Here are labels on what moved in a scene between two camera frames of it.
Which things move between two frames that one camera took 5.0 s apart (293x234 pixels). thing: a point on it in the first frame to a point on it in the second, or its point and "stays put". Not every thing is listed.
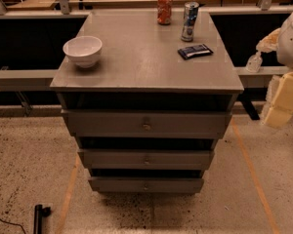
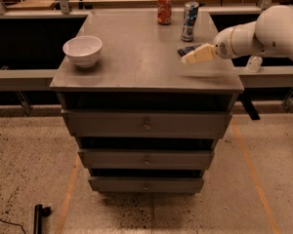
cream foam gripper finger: x=287 y=99 to x=226 y=45
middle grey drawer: x=146 y=158 stays put
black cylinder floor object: x=39 y=214 stays put
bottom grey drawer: x=147 y=184 stays put
